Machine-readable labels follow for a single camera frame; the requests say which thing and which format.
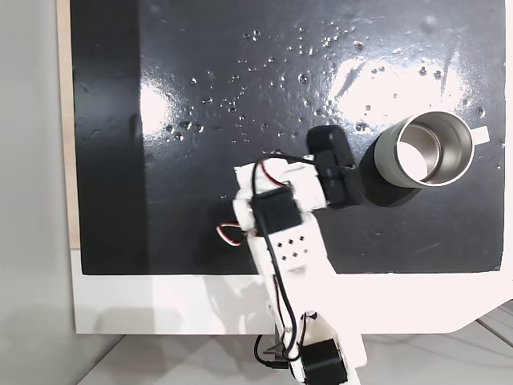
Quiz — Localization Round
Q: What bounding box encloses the steel cup green outside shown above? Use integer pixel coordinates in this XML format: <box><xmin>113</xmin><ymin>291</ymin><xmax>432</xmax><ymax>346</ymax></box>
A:
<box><xmin>373</xmin><ymin>111</ymin><xmax>476</xmax><ymax>188</ymax></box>

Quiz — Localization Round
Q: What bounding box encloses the black glossy mat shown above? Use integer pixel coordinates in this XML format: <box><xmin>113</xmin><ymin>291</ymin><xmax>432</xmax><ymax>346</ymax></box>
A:
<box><xmin>70</xmin><ymin>0</ymin><xmax>505</xmax><ymax>276</ymax></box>

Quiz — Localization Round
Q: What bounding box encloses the white tape strip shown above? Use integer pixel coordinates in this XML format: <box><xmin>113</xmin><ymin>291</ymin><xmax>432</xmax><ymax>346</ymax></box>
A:
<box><xmin>470</xmin><ymin>126</ymin><xmax>491</xmax><ymax>145</ymax></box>

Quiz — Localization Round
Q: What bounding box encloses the beige wooden board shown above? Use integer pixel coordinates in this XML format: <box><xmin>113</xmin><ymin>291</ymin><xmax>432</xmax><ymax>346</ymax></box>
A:
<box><xmin>55</xmin><ymin>0</ymin><xmax>83</xmax><ymax>252</ymax></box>

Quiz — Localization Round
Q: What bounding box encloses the red gripper servo cable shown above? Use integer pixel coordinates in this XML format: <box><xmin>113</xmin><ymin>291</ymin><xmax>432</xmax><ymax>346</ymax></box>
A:
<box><xmin>254</xmin><ymin>158</ymin><xmax>293</xmax><ymax>192</ymax></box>

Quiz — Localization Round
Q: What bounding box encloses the black camera cable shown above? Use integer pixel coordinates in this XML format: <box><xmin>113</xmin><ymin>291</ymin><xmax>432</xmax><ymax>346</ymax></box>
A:
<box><xmin>248</xmin><ymin>155</ymin><xmax>357</xmax><ymax>362</ymax></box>

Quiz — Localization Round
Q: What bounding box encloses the red white servo cable loop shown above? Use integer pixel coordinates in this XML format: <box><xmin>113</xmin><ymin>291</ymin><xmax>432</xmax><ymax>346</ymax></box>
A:
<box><xmin>216</xmin><ymin>221</ymin><xmax>247</xmax><ymax>247</ymax></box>

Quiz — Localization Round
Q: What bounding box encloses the black cable at base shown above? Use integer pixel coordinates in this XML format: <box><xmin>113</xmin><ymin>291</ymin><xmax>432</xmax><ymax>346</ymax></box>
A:
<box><xmin>253</xmin><ymin>334</ymin><xmax>290</xmax><ymax>368</ymax></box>

